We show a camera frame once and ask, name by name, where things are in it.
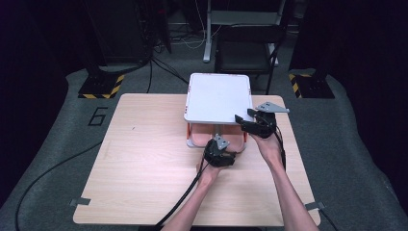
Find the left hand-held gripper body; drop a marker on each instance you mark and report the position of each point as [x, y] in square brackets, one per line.
[221, 154]

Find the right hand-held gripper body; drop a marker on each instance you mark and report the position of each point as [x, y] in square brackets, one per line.
[264, 123]

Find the pink slipper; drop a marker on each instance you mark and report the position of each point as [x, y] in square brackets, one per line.
[202, 134]
[235, 136]

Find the white two-tier shoe rack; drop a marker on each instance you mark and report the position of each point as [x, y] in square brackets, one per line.
[218, 99]

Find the person's left hand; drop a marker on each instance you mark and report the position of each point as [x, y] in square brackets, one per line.
[209, 173]

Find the person's right hand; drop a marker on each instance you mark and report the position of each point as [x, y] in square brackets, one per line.
[268, 149]

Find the black stand base striped tape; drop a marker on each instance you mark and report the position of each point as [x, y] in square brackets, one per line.
[312, 86]
[101, 86]

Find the black folding chair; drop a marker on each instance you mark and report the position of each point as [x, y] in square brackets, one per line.
[245, 51]

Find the grey tape piece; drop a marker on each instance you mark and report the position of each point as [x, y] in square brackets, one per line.
[80, 201]
[315, 206]

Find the dark equipment cabinet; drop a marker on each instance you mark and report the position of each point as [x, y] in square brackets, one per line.
[118, 29]

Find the white metal desk frame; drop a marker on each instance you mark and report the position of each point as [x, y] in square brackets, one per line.
[208, 35]

